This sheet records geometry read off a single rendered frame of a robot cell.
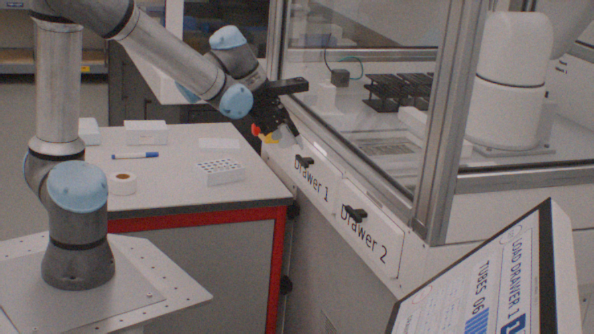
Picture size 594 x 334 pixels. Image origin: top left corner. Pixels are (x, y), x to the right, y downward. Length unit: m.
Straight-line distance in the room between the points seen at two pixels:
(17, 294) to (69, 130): 0.35
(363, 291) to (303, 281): 0.39
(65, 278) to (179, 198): 0.52
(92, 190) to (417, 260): 0.66
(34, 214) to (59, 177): 2.14
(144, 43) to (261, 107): 0.44
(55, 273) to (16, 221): 2.04
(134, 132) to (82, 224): 0.85
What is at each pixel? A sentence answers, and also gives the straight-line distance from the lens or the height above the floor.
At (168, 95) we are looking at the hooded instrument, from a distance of 2.63.
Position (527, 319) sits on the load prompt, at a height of 1.17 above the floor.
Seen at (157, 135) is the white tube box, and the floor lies 0.79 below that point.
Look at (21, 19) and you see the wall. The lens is 6.03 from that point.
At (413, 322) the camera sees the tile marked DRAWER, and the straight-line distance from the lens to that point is 1.12.
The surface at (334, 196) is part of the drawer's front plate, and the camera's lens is 1.84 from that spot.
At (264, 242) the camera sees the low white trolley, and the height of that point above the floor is 0.61.
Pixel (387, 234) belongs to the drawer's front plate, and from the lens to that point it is 1.60.
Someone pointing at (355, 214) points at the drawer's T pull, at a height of 0.91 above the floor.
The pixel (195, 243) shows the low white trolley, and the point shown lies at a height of 0.63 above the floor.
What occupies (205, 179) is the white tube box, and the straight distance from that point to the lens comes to 2.11.
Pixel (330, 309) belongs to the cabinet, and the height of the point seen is 0.54.
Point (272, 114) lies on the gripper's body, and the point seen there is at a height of 1.05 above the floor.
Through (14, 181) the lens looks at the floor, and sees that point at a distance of 4.05.
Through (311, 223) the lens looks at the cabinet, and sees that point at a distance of 2.06.
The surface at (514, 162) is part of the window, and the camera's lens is 1.55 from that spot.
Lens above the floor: 1.61
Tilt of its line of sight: 22 degrees down
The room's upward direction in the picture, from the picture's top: 6 degrees clockwise
